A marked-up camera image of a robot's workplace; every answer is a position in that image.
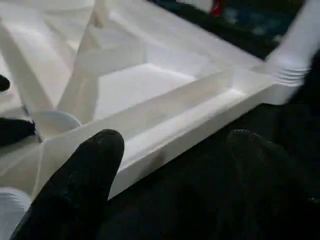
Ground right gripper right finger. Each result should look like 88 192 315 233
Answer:
220 129 320 240

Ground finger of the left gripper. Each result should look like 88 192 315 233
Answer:
0 119 38 147
0 74 11 92

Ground black work mat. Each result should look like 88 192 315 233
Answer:
95 0 320 240

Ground white plastic table leg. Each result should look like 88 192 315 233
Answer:
252 0 320 106

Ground white plastic table top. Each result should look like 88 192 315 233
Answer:
0 0 301 201

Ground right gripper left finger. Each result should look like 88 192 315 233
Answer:
10 129 126 240

